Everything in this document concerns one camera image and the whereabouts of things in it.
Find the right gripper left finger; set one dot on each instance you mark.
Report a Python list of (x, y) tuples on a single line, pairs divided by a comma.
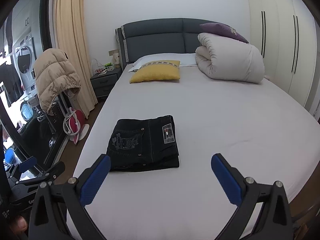
[(91, 179)]

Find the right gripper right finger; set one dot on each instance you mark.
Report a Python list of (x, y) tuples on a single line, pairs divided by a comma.
[(229, 178)]

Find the black jeans pant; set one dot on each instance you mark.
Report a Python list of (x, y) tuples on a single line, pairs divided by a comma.
[(143, 145)]

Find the person left hand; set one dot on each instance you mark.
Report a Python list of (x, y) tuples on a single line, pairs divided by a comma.
[(19, 225)]

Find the black framed glass door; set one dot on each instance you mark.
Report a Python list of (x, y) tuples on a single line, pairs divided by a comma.
[(25, 35)]

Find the black chair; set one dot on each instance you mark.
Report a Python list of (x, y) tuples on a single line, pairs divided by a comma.
[(44, 128)]

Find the red white bag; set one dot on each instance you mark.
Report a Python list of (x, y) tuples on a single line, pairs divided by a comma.
[(75, 126)]

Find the dark nightstand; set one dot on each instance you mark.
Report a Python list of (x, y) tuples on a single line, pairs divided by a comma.
[(103, 84)]

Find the beige puffer jacket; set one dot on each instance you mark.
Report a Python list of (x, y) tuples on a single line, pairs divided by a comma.
[(54, 74)]

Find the white rolled duvet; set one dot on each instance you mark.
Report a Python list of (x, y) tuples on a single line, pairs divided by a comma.
[(223, 58)]

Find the yellow pillow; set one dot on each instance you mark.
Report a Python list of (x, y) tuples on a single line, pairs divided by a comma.
[(157, 71)]

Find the white pillow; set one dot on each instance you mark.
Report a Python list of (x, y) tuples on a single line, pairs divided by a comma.
[(184, 59)]

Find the beige curtain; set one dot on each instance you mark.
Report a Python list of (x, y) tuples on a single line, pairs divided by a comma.
[(70, 36)]

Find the purple pillow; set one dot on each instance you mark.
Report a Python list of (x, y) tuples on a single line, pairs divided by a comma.
[(222, 30)]

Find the dark grey headboard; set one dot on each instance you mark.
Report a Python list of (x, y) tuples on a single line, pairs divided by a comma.
[(164, 35)]

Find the white wardrobe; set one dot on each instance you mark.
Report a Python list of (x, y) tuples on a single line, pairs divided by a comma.
[(284, 31)]

